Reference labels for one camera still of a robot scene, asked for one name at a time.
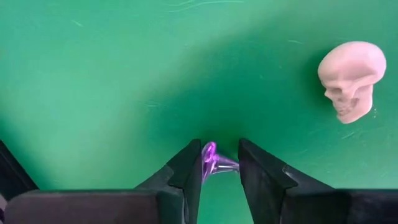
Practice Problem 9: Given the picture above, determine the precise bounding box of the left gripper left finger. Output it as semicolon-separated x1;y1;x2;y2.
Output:
134;138;203;224

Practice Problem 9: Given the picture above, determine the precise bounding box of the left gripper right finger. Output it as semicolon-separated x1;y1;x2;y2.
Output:
238;138;335;224

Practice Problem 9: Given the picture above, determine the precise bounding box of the small pieces top left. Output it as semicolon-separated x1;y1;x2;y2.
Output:
317;40;387;125

